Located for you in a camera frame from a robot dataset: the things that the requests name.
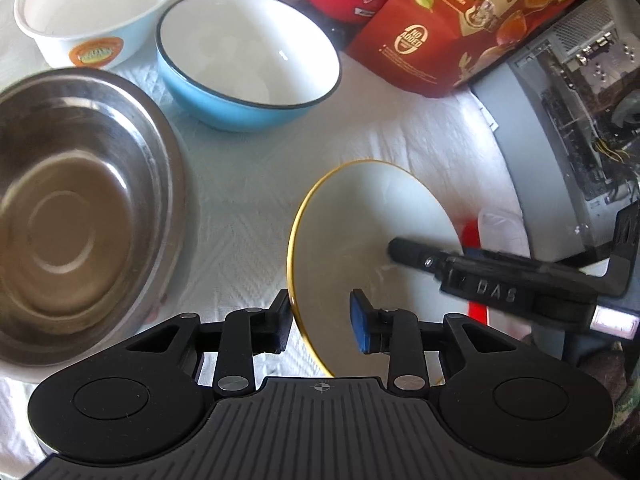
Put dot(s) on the white plate with yellow rim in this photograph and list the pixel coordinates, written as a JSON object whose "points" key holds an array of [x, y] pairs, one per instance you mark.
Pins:
{"points": [[350, 220]]}

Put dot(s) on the red plastic lid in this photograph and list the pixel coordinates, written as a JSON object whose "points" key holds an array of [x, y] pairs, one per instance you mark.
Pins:
{"points": [[472, 237]]}

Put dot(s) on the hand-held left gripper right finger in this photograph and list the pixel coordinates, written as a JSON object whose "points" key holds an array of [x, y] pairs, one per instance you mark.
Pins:
{"points": [[360, 322]]}

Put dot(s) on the red snack bag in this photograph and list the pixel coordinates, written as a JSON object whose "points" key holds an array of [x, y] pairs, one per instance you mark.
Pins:
{"points": [[450, 35]]}

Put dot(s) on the dark patterned cloth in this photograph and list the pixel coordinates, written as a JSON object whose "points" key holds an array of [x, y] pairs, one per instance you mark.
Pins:
{"points": [[605, 375]]}

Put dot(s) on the blue ceramic bowl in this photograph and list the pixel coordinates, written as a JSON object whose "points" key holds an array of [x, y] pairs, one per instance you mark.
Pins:
{"points": [[250, 50]]}

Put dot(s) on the clear plastic container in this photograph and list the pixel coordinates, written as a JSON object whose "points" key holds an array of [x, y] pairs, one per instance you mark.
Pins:
{"points": [[500, 232]]}

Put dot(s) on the open grey computer case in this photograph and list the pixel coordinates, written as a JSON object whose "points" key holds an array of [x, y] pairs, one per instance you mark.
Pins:
{"points": [[560, 125]]}

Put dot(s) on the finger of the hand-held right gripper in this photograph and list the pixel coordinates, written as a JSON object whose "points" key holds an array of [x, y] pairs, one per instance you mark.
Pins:
{"points": [[415, 256]]}

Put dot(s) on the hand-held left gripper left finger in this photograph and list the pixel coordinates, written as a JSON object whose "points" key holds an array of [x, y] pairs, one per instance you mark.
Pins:
{"points": [[279, 327]]}

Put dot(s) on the stainless steel bowl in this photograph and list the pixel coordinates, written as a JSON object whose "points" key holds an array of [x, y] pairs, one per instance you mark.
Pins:
{"points": [[75, 210]]}

